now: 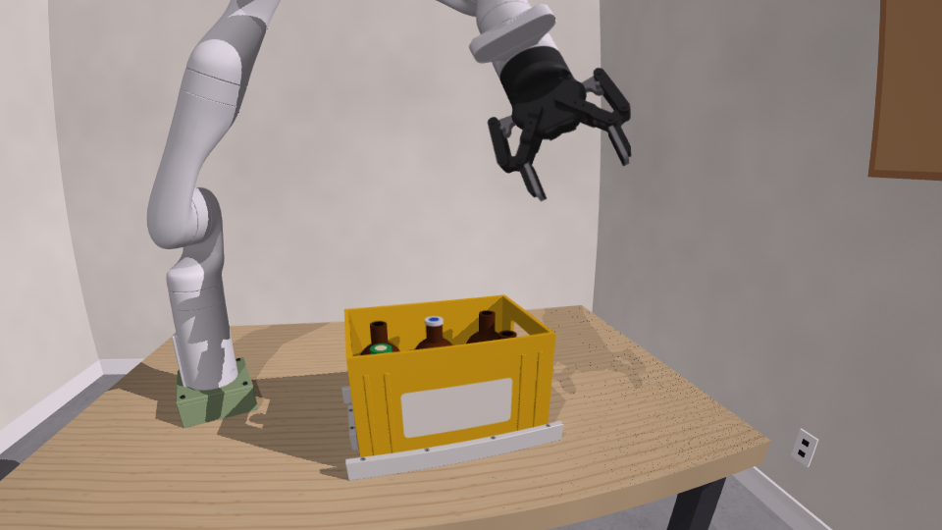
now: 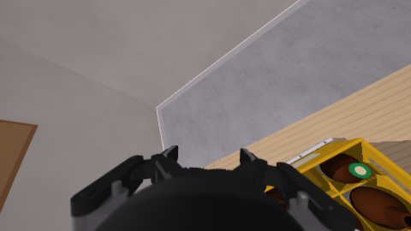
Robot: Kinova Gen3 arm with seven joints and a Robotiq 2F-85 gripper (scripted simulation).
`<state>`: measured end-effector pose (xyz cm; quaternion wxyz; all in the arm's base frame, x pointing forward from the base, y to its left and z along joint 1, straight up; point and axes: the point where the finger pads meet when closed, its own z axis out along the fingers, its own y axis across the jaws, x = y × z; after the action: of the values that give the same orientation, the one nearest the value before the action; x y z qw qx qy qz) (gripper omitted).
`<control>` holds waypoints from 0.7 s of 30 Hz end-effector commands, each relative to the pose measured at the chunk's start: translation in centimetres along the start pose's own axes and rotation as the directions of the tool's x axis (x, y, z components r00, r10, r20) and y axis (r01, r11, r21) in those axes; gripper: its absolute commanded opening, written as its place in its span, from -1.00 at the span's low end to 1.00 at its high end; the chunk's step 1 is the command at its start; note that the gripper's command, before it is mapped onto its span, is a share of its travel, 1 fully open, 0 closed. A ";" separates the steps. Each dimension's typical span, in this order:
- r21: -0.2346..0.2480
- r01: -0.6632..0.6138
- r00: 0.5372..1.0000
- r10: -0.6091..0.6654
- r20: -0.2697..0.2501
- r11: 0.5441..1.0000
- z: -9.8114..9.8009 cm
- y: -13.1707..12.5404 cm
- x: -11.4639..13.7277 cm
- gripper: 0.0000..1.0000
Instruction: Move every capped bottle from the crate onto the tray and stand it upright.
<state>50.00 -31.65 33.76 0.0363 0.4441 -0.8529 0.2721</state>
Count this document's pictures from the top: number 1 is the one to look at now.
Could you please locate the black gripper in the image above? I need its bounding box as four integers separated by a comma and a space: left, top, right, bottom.
488, 46, 631, 201

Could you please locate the yellow crate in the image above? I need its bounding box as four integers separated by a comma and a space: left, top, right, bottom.
345, 294, 556, 457

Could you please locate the white flat bar with screws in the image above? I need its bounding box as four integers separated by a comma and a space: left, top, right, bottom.
345, 405, 563, 480

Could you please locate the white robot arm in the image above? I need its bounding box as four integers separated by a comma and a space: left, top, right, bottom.
147, 0, 559, 391

